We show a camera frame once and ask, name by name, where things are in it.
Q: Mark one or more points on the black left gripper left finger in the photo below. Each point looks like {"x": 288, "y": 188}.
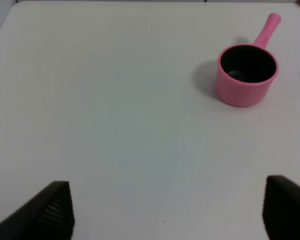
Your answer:
{"x": 49, "y": 215}

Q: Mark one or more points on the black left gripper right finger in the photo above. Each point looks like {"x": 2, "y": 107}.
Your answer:
{"x": 281, "y": 208}

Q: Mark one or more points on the pink saucepan with black interior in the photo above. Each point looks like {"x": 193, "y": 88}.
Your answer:
{"x": 245, "y": 72}

